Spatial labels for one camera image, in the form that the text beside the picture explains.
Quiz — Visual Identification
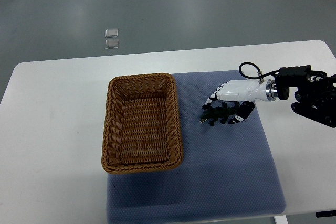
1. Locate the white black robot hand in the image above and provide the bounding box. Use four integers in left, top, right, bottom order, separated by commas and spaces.
202, 80, 278, 124

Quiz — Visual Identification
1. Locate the dark green toy crocodile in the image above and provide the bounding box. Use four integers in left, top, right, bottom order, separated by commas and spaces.
199, 101, 240, 126

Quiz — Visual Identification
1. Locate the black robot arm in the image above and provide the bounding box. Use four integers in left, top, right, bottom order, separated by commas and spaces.
274, 65, 335, 128

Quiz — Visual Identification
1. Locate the brown wicker basket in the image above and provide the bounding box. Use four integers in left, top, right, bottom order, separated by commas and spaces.
101, 73, 183, 174

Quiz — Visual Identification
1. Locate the blue grey fabric mat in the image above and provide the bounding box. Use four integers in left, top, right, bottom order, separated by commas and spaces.
106, 70, 286, 223

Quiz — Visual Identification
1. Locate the white table leg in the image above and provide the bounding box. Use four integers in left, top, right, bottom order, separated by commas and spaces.
274, 215, 289, 224

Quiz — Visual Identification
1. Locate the black table control panel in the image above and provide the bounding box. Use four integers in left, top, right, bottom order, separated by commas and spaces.
316, 210, 336, 218

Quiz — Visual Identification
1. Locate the upper clear floor tile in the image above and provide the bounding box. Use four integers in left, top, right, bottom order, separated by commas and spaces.
104, 28, 119, 38

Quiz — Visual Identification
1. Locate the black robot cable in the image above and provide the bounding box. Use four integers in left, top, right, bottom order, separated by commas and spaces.
238, 62, 280, 83

